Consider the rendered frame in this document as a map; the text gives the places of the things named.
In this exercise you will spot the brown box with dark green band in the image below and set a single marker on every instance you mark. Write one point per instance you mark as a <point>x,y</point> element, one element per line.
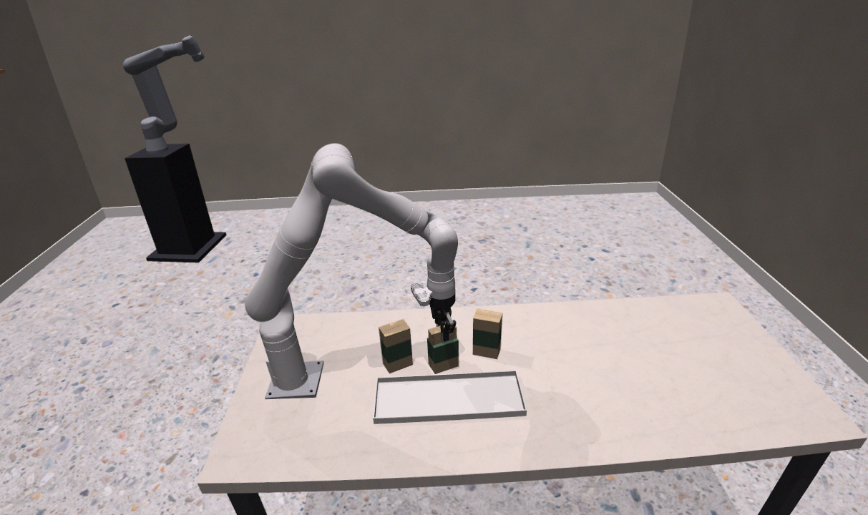
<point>487,333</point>
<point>395,339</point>
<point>442,356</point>

